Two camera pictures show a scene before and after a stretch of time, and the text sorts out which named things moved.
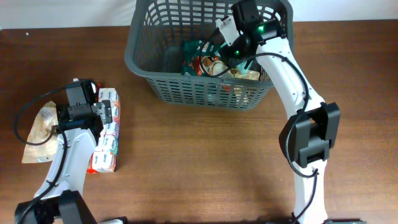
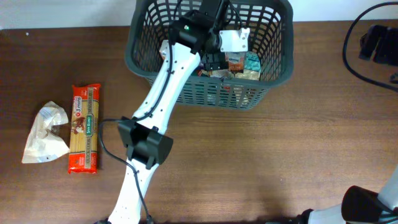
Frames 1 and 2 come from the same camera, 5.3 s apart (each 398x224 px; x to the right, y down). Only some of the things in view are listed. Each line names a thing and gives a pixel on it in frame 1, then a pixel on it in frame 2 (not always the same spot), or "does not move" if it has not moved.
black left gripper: [105, 107] -> [216, 59]
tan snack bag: [42, 144] does not move
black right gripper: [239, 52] -> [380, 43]
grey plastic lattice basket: [159, 30] does not move
